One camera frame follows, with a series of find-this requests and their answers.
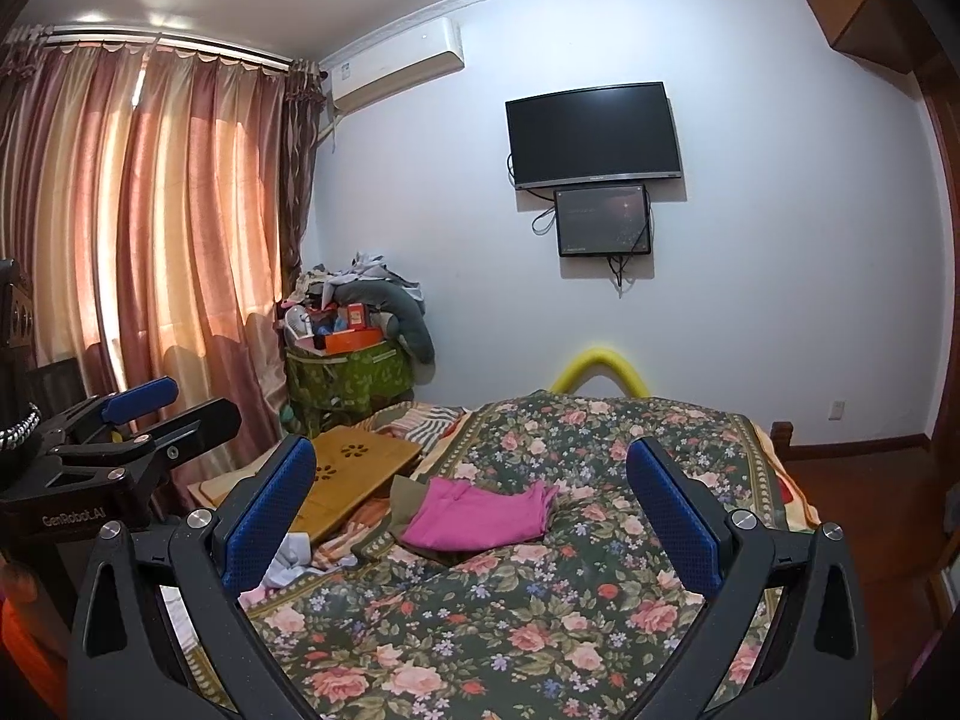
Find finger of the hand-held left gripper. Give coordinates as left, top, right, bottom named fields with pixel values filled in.
left=49, top=397, right=242, bottom=488
left=45, top=377, right=179, bottom=458

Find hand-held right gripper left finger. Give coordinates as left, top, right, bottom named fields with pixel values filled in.
left=67, top=435, right=320, bottom=720

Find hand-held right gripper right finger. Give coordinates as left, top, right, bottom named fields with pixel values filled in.
left=625, top=435, right=875, bottom=720

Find pink pants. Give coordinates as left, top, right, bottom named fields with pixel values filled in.
left=400, top=478, right=562, bottom=552

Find white cloth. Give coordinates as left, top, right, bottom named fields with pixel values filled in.
left=240, top=531, right=357, bottom=608

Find wooden lap tray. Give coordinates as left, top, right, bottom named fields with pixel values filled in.
left=289, top=424, right=422, bottom=545

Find orange patterned blanket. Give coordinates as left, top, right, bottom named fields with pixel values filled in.
left=750, top=420, right=822, bottom=533

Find small white fan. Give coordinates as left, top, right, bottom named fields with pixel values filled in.
left=277, top=311, right=316, bottom=350

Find pink curtain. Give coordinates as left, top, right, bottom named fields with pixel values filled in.
left=0, top=26, right=331, bottom=481

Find orange box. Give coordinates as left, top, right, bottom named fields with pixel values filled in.
left=322, top=326, right=383, bottom=355

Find yellow foam tube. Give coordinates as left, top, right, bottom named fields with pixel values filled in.
left=551, top=345, right=650, bottom=398

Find striped cloth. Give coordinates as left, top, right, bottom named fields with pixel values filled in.
left=386, top=403, right=470, bottom=451

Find floral blanket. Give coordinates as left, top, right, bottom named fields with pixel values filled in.
left=172, top=390, right=788, bottom=720

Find pile of clothes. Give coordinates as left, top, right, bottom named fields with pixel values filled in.
left=296, top=249, right=421, bottom=308

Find grey pillow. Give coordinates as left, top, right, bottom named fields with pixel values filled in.
left=330, top=277, right=436, bottom=365

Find small black monitor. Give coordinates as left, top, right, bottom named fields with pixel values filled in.
left=555, top=184, right=652, bottom=258

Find white air conditioner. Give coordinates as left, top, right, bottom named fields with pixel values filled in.
left=322, top=17, right=466, bottom=110

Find wooden wardrobe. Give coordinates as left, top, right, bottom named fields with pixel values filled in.
left=796, top=0, right=960, bottom=466

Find curtain rail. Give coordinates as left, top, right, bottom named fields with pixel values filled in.
left=0, top=24, right=293, bottom=67

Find black wall television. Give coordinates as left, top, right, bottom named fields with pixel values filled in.
left=505, top=81, right=685, bottom=190

